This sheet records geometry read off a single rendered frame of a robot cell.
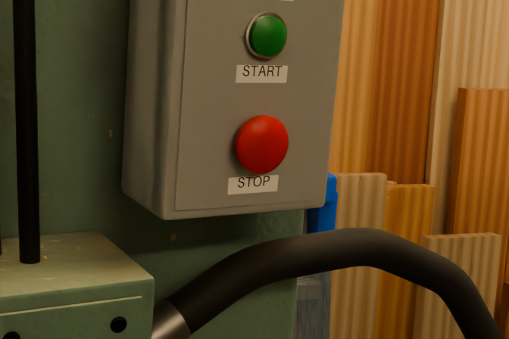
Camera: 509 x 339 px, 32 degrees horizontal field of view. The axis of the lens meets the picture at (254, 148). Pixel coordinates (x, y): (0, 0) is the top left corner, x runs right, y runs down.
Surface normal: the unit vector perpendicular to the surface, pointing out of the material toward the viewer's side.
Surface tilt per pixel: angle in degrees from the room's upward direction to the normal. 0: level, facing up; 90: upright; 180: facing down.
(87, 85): 90
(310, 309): 81
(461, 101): 90
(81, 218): 90
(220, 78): 90
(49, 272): 0
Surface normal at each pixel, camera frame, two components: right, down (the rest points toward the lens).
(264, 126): 0.47, 0.06
